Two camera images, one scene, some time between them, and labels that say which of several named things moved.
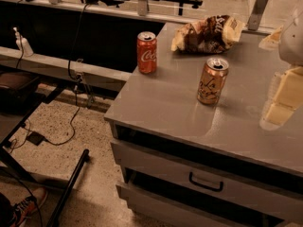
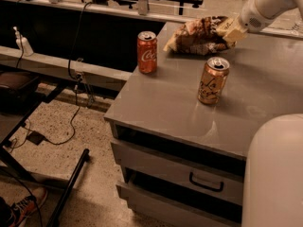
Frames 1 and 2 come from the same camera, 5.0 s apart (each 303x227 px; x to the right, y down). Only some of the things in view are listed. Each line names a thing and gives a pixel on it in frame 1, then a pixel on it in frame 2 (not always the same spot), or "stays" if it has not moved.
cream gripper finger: [285, 97] → [235, 36]
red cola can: [147, 52] stays
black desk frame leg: [69, 185] stays
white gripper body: [293, 43] → [251, 19]
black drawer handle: [221, 188] stays
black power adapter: [36, 137] stays
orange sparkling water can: [213, 78] stays
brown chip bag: [213, 34] stays
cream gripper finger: [272, 42] → [228, 26]
